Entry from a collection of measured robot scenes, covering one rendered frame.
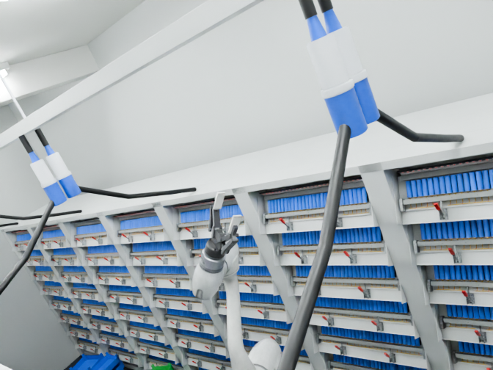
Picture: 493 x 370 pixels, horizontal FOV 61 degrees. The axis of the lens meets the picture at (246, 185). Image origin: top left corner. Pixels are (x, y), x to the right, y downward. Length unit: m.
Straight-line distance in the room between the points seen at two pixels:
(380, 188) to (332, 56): 0.93
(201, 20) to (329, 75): 0.34
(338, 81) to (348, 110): 0.06
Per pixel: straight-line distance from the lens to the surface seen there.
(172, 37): 1.09
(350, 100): 0.85
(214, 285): 1.56
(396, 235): 1.78
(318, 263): 0.71
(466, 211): 1.67
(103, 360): 4.73
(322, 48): 0.83
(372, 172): 1.67
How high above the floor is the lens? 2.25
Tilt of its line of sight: 15 degrees down
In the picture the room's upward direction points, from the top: 24 degrees counter-clockwise
